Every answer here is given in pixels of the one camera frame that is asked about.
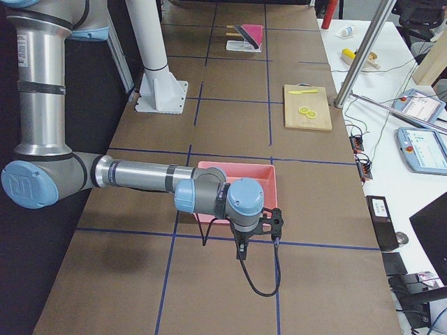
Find bamboo cutting board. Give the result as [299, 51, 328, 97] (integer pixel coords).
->
[284, 84, 332, 131]

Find wooden dustpan with brush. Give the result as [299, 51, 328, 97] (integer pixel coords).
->
[341, 47, 381, 73]

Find white cloth rack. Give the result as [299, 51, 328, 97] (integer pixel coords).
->
[226, 25, 262, 53]

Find black box with label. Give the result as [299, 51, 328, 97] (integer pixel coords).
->
[365, 195, 399, 252]

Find teach pendant tablet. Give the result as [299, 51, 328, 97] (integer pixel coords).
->
[393, 89, 446, 123]
[395, 127, 446, 175]

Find aluminium frame post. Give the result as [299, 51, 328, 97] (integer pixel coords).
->
[334, 0, 396, 109]

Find metal rod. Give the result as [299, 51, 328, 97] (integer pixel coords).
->
[351, 94, 447, 135]

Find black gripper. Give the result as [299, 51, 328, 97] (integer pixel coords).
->
[233, 230, 249, 260]

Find yellow plastic knife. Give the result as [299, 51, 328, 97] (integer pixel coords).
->
[287, 89, 318, 95]

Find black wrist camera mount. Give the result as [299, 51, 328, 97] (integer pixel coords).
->
[253, 207, 284, 242]

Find red cylinder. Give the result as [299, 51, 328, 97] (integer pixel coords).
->
[321, 0, 339, 30]

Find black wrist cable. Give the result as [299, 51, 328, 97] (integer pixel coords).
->
[197, 212, 282, 298]

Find pink plastic bin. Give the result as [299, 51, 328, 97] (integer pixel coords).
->
[193, 161, 277, 232]

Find orange black connector block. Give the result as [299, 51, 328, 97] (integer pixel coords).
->
[349, 135, 364, 153]
[355, 155, 373, 183]

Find pink and grey cloth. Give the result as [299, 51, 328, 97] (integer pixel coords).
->
[234, 24, 263, 50]

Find white pedestal column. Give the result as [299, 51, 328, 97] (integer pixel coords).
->
[126, 0, 189, 114]

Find lemon slice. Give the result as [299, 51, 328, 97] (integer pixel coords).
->
[305, 110, 318, 119]
[298, 106, 309, 114]

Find white bottle on paper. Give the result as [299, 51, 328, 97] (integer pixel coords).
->
[335, 25, 356, 39]

